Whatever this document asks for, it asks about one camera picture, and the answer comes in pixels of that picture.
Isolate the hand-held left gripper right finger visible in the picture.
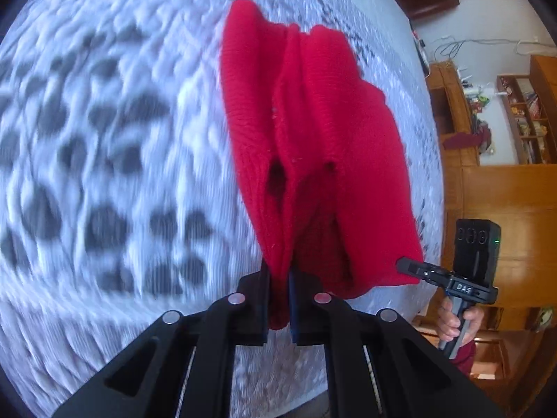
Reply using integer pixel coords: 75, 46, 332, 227
288, 267, 508, 418

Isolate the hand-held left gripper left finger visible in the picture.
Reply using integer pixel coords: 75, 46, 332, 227
50, 262, 272, 418

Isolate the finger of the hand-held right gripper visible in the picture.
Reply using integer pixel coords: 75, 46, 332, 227
396, 257, 454, 289

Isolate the red knit sweater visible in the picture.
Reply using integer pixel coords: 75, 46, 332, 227
219, 0, 425, 331

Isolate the person's right hand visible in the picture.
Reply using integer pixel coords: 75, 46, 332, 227
436, 298, 485, 345

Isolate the large wooden panel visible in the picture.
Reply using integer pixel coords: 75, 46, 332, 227
441, 163, 557, 312

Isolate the dark red cloth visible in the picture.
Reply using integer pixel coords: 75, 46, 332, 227
441, 132, 493, 154

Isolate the wooden desk hutch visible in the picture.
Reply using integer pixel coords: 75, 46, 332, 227
427, 62, 483, 167

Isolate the wooden bookshelf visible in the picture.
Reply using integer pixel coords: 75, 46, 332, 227
496, 54, 557, 166

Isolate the grey floral quilted bedspread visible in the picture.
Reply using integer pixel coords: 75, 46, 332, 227
0, 0, 445, 418

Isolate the white wall cable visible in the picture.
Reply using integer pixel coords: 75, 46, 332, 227
431, 37, 557, 59

